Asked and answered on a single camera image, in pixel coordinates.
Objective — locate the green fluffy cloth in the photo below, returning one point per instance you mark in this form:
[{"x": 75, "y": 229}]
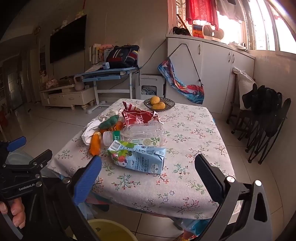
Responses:
[{"x": 108, "y": 122}]

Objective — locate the large orange peel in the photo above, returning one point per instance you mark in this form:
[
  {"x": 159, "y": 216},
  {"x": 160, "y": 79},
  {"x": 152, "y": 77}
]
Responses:
[{"x": 95, "y": 144}]

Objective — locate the row of books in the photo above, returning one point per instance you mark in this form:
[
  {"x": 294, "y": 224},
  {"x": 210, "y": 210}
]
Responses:
[{"x": 96, "y": 55}]

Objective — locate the red hanging cloth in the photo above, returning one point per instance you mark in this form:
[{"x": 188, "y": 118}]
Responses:
[{"x": 201, "y": 11}]

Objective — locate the cream television stand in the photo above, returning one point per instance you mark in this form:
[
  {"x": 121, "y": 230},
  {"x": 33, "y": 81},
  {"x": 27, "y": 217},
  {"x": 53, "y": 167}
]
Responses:
[{"x": 67, "y": 97}]

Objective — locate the white cabinet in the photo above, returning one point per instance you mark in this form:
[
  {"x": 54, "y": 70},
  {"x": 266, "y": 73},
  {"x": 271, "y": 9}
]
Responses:
[{"x": 215, "y": 69}]

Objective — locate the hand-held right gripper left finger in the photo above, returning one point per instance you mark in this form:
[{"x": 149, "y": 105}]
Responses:
[{"x": 89, "y": 178}]

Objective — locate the black flat television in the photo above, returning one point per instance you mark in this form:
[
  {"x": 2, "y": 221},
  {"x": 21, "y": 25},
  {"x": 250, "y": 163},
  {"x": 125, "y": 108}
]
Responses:
[{"x": 68, "y": 40}]

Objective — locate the grey hanging garment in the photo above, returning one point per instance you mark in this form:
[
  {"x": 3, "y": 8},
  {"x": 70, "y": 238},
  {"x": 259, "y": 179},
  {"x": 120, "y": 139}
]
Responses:
[{"x": 231, "y": 9}]

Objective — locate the small orange peel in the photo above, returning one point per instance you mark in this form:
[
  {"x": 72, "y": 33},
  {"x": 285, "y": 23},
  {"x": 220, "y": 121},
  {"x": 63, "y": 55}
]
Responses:
[{"x": 119, "y": 125}]

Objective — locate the dark wooden chair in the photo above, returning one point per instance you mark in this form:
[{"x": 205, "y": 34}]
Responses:
[{"x": 238, "y": 115}]

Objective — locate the clear plastic bottle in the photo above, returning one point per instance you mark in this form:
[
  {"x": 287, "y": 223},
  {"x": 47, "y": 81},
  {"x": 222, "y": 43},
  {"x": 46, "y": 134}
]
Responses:
[{"x": 138, "y": 134}]

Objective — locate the speckled yellow mango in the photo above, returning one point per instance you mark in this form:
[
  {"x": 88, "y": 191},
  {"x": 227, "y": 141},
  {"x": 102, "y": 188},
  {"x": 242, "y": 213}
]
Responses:
[{"x": 158, "y": 106}]

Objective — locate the pale pink kettlebell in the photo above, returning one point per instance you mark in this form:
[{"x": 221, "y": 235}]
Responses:
[{"x": 79, "y": 85}]

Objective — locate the red snack bag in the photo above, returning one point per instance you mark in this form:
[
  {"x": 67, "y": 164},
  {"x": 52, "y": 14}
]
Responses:
[{"x": 138, "y": 117}]

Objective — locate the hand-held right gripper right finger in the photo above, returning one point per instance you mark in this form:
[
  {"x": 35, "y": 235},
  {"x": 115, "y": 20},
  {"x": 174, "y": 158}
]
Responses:
[{"x": 211, "y": 183}]

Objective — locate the yellow plastic bucket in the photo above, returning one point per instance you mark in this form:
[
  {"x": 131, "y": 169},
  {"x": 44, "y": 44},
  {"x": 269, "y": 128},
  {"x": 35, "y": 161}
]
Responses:
[{"x": 108, "y": 231}]

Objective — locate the colourful printed sling bag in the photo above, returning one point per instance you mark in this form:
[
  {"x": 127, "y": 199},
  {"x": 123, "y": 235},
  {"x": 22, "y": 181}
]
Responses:
[{"x": 182, "y": 88}]

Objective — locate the light blue chair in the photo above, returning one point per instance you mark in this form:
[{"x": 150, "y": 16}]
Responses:
[{"x": 18, "y": 157}]

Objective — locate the smooth yellow mango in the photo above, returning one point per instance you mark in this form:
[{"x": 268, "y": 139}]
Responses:
[{"x": 155, "y": 100}]

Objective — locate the crumpled white plastic bag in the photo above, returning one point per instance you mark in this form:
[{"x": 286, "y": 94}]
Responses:
[{"x": 91, "y": 129}]

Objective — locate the dark striped backpack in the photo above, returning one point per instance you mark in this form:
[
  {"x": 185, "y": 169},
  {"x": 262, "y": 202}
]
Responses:
[{"x": 122, "y": 56}]

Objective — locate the orange blue box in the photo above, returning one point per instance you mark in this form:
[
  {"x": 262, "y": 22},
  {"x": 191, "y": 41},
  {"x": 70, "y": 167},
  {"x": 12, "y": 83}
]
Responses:
[{"x": 198, "y": 31}]

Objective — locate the pink flower bunch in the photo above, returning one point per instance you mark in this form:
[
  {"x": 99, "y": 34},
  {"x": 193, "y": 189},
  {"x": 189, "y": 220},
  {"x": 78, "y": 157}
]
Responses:
[{"x": 51, "y": 83}]

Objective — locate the light blue milk carton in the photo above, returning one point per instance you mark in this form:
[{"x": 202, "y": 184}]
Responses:
[{"x": 136, "y": 157}]

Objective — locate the floral tablecloth table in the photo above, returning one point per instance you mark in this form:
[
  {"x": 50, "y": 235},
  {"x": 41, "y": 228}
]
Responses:
[{"x": 185, "y": 139}]

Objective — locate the light blue study desk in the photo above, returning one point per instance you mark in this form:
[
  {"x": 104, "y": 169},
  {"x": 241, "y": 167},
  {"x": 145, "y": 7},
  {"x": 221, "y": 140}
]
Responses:
[{"x": 104, "y": 75}]

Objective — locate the small light blue box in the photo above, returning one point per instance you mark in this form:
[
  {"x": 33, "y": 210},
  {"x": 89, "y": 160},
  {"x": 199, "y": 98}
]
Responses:
[{"x": 106, "y": 65}]

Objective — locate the black folding chair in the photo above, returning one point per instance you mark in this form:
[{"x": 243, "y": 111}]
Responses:
[{"x": 266, "y": 104}]

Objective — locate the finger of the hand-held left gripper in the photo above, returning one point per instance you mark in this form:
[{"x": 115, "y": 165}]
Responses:
[
  {"x": 39, "y": 160},
  {"x": 16, "y": 143}
]

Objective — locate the pink soft toy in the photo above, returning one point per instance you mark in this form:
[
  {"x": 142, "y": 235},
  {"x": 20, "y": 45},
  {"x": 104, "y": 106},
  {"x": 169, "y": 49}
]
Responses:
[{"x": 106, "y": 46}]

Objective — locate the patterned fruit bowl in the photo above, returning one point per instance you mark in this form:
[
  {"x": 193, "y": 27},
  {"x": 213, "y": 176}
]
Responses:
[{"x": 168, "y": 103}]

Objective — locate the person's left hand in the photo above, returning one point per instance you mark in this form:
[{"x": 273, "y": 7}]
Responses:
[{"x": 18, "y": 210}]

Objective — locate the white sack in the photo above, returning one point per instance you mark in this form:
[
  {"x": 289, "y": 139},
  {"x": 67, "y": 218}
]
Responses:
[{"x": 245, "y": 85}]

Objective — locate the small pale plush toy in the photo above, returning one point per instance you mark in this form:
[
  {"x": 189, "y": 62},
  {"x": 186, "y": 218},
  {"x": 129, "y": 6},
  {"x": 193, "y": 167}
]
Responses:
[{"x": 79, "y": 14}]

